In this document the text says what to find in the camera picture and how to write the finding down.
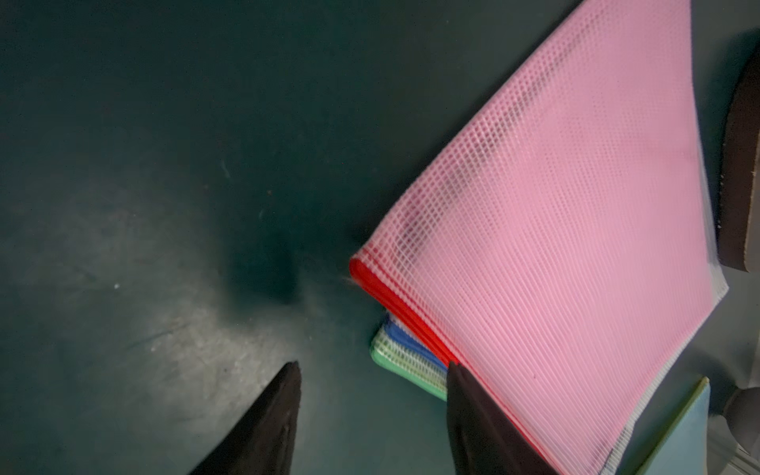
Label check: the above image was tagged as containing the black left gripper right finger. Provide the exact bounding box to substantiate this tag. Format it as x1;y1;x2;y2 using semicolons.
446;362;555;475

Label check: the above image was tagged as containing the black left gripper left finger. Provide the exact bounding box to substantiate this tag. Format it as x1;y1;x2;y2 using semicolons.
192;361;302;475

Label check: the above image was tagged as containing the pink mesh document bag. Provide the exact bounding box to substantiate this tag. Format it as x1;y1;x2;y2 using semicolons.
350;1;726;474

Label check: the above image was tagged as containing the stack of coloured document bags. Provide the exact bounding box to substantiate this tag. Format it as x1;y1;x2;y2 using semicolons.
369;165;730;475

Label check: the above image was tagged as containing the bronze scroll stand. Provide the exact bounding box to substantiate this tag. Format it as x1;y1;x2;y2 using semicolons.
718;49;759;272

